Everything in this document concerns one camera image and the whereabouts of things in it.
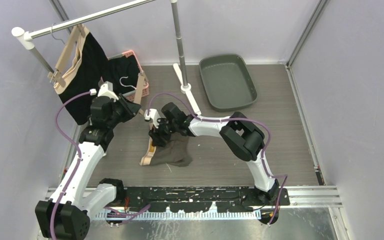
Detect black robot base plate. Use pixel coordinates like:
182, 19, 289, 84
108, 186, 290, 213

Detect pink perforated plastic basket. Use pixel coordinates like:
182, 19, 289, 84
108, 50, 150, 102

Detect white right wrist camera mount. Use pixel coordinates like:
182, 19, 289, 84
143, 108, 161, 128

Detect grey-green plastic tub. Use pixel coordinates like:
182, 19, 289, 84
198, 53, 258, 112

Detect grey-brown underwear with beige waistband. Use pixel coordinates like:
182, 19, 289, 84
139, 133, 193, 167

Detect beige clip hanger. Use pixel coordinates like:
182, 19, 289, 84
119, 71, 149, 104
48, 24, 86, 90

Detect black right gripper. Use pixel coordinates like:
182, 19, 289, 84
148, 116, 178, 149

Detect white and metal clothes rack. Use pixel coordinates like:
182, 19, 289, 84
11, 0, 202, 115

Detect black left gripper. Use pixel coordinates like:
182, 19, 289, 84
107, 93, 140, 129

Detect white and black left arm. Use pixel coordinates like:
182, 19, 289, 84
34, 92, 141, 240

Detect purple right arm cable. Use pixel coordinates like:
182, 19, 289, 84
147, 92, 289, 227

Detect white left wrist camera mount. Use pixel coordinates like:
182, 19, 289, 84
89, 81, 120, 101

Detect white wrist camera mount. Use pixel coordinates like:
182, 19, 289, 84
89, 81, 120, 101
143, 108, 161, 128

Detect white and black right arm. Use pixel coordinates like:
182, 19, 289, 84
144, 102, 280, 206

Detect black clothes in basket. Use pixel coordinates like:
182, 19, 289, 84
102, 55, 140, 94

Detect black underwear with beige waistband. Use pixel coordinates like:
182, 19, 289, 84
55, 31, 108, 125

